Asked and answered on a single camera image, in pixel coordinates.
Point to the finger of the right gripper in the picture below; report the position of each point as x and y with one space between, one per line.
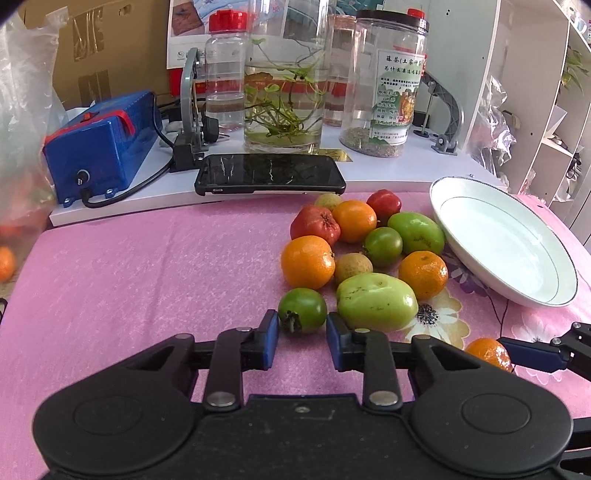
570 351

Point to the white shelf unit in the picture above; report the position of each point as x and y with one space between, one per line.
523 44

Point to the brown longan fruit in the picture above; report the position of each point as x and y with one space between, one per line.
351 264

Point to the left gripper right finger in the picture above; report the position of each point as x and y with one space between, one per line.
371 353

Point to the dark green round fruit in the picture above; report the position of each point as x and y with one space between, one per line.
383 246

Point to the red cap clear bottle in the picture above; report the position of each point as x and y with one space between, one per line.
225 68

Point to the grey left bracket stand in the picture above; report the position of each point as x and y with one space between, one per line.
198 131

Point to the white raised board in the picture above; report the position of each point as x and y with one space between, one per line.
414 171

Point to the white round plate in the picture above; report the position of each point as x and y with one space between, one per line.
504 243

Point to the bedding poster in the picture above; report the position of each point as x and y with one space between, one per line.
188 26

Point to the yellowish longan fruit back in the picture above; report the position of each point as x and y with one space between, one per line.
328 201

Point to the orange fruit in bag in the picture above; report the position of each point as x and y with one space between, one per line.
8 264

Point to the large orange front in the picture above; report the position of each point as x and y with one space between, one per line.
307 262

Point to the pinkish clear jar behind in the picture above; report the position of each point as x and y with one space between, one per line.
342 45

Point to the black smartphone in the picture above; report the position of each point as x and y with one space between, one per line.
248 173

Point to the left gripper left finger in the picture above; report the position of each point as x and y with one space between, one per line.
232 353

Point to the blue box device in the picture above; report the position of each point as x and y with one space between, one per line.
100 150

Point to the clear plastic bag left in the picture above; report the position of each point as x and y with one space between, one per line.
30 111

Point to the large light green fruit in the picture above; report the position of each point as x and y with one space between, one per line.
376 301

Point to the glass vase with plant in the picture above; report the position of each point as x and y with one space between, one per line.
286 74

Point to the orange mandarin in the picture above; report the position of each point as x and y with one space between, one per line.
425 272

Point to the green oval fruit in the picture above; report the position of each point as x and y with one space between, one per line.
418 232

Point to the green plant on shelf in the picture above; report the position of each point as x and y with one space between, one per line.
573 69

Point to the cardboard box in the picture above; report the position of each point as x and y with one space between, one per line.
106 48

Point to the dark green fruit front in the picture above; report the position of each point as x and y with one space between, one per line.
302 311

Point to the small orange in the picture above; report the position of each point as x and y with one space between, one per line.
492 352

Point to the red apple-like fruit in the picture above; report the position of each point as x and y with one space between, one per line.
385 203

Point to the crumpled plastic bag shelf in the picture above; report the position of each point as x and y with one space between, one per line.
491 138

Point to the gold sticker square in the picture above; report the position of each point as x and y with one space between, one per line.
338 155

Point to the labelled clear plastic jar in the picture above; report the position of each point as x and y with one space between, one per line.
388 62

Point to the red ribbed tomato fruit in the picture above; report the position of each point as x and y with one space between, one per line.
315 221

